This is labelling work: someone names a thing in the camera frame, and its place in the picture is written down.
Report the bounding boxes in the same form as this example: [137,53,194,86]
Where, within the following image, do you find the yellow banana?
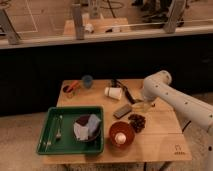
[132,102,155,110]

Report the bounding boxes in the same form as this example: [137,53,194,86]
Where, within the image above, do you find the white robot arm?
[141,70,213,171]

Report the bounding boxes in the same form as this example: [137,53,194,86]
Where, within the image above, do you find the blue cup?
[82,75,93,89]

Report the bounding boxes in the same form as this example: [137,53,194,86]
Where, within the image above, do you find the dark grapes bunch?
[128,114,146,133]

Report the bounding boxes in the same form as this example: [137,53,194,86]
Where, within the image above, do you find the grey sponge block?
[113,104,132,119]

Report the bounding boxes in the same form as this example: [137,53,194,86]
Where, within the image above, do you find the wooden table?
[43,80,192,164]

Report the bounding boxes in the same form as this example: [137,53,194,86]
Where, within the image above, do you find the red bowl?
[109,121,135,148]

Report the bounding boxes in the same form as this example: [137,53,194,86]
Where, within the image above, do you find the black knife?
[111,79,135,104]

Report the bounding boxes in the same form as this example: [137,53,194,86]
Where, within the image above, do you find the white egg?
[115,133,126,144]

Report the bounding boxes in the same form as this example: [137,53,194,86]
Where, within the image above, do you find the dark bowl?
[73,114,102,143]

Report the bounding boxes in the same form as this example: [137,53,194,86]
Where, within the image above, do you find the blue grey cloth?
[73,114,102,142]

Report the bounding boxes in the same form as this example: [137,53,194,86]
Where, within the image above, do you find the silver fork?
[56,115,63,140]

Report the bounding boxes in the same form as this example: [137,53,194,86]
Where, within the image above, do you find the green plastic tray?
[37,106,104,155]

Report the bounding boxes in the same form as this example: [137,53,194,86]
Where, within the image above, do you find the green utensil in tray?
[43,117,57,151]

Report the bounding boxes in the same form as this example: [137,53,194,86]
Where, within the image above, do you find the black cable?
[181,120,192,133]

